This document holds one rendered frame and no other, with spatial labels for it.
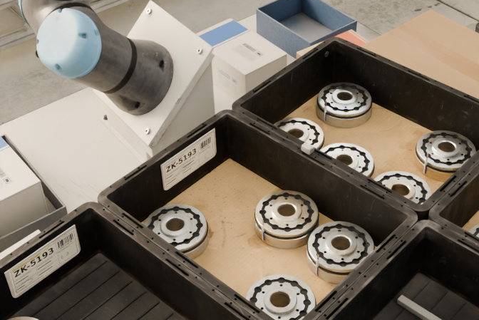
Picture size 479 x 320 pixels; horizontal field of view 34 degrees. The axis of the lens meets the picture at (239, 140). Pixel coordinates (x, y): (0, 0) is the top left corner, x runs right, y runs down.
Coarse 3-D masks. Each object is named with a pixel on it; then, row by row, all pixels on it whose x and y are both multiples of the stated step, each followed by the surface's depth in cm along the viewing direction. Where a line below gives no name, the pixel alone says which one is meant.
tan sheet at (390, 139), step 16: (304, 112) 152; (384, 112) 151; (336, 128) 148; (352, 128) 147; (368, 128) 147; (384, 128) 147; (400, 128) 147; (416, 128) 147; (368, 144) 144; (384, 144) 144; (400, 144) 144; (384, 160) 140; (400, 160) 140; (432, 192) 134
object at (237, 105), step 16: (320, 48) 150; (352, 48) 150; (384, 64) 146; (400, 64) 145; (272, 80) 143; (432, 80) 141; (464, 96) 138; (240, 112) 136; (272, 128) 132; (336, 160) 126; (384, 192) 120; (416, 208) 117
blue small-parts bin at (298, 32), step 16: (288, 0) 198; (304, 0) 200; (320, 0) 195; (256, 16) 194; (272, 16) 197; (288, 16) 201; (304, 16) 202; (320, 16) 198; (336, 16) 192; (272, 32) 191; (288, 32) 186; (304, 32) 196; (320, 32) 196; (336, 32) 184; (288, 48) 189; (304, 48) 183
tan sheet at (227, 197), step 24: (216, 168) 140; (240, 168) 140; (192, 192) 136; (216, 192) 135; (240, 192) 135; (264, 192) 135; (216, 216) 131; (240, 216) 131; (216, 240) 127; (240, 240) 127; (216, 264) 123; (240, 264) 123; (264, 264) 123; (288, 264) 123; (240, 288) 120; (312, 288) 119
